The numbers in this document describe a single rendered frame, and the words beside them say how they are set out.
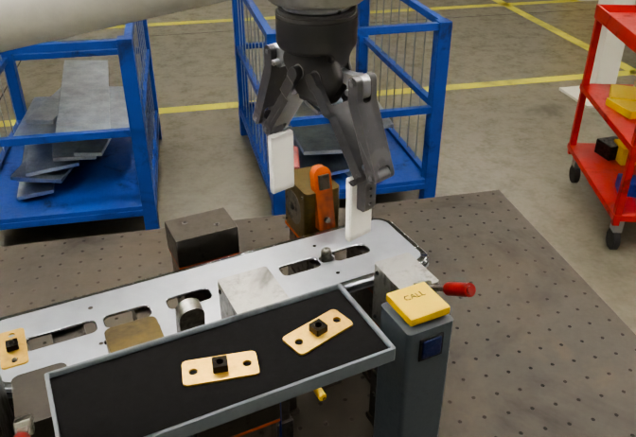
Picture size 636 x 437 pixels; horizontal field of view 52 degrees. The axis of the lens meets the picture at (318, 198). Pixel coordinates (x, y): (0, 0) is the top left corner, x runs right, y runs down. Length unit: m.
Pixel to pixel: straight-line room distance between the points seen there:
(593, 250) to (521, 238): 1.38
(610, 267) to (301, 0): 2.70
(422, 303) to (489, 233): 1.04
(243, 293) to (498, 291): 0.86
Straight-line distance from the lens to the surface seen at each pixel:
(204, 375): 0.76
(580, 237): 3.31
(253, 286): 0.96
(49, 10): 0.42
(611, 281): 3.07
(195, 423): 0.71
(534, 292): 1.69
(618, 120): 3.23
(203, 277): 1.17
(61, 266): 1.82
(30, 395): 0.91
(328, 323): 0.81
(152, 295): 1.15
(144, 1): 0.40
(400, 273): 1.07
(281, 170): 0.73
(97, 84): 3.58
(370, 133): 0.59
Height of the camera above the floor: 1.69
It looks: 30 degrees down
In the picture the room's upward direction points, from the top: straight up
